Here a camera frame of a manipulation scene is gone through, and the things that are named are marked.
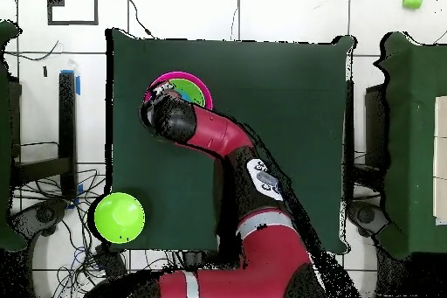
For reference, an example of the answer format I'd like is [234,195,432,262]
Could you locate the green plastic bowl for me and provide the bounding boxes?
[168,78,207,108]
[93,191,147,245]

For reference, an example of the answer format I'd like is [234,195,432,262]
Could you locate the dark green table cloth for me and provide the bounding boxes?
[105,27,358,255]

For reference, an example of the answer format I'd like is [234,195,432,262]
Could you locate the green cloth side table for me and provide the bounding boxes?
[0,19,27,252]
[373,31,447,260]

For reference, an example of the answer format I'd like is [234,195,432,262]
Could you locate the black upright post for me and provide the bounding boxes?
[58,70,79,201]

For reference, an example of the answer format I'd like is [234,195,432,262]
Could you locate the black pedestal leg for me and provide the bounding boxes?
[347,201,390,239]
[8,199,68,298]

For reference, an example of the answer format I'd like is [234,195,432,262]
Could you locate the beige boxes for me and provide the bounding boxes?
[432,94,447,225]

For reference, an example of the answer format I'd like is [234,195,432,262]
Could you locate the black power adapter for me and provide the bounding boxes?
[94,245,127,280]

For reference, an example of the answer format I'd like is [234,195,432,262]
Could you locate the pink plastic bowl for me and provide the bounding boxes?
[143,71,213,110]

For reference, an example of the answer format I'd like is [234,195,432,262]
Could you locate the black floor cable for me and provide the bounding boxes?
[121,0,155,38]

